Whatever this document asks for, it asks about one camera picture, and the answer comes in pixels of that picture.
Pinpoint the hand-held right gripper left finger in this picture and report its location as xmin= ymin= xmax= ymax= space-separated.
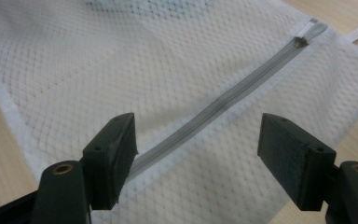
xmin=82 ymin=112 xmax=139 ymax=211

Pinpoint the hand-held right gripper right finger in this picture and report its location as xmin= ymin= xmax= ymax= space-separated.
xmin=256 ymin=113 xmax=337 ymax=213

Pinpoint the white mesh laundry bag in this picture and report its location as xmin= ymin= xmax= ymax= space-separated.
xmin=0 ymin=0 xmax=358 ymax=224

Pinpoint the mint green knit garment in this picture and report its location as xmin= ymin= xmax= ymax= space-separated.
xmin=85 ymin=0 xmax=216 ymax=17

